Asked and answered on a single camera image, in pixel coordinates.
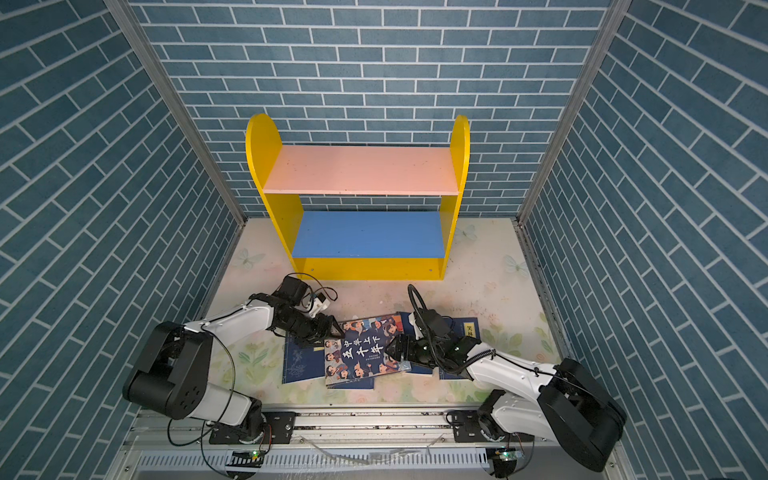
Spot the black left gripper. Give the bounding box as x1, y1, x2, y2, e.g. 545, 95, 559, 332
279, 309, 348, 347

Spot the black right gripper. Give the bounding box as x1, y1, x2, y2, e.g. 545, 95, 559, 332
382, 331, 443, 369

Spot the colourful cartoon cover book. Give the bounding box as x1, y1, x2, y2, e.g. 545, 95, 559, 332
324, 314, 412, 387

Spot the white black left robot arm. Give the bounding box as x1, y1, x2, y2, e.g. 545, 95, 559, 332
122, 293, 343, 441

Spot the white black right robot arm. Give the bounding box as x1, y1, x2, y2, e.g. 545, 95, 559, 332
386, 333, 627, 472

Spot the blue book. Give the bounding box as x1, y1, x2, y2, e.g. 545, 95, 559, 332
437, 316, 481, 381
328, 378, 375, 390
399, 311, 434, 375
282, 336, 325, 384

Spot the blue book far left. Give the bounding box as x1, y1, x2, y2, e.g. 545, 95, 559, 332
282, 336, 325, 384

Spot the blue book far right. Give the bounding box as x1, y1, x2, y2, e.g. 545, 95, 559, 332
437, 316, 481, 381

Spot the yellow pink blue bookshelf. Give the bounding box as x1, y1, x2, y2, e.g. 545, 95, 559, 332
245, 114, 470, 281

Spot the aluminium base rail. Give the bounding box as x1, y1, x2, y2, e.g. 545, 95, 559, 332
106, 407, 634, 479

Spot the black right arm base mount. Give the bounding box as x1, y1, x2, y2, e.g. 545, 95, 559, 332
444, 410, 534, 444

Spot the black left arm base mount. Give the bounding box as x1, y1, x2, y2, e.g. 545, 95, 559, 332
209, 411, 297, 446

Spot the aluminium left corner post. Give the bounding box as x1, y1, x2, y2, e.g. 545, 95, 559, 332
104, 0, 247, 229

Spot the aluminium corner post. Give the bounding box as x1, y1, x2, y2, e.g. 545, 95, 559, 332
104, 0, 247, 229
517, 0, 632, 227

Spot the aluminium right corner post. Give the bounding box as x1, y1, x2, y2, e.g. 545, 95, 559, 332
517, 0, 632, 227

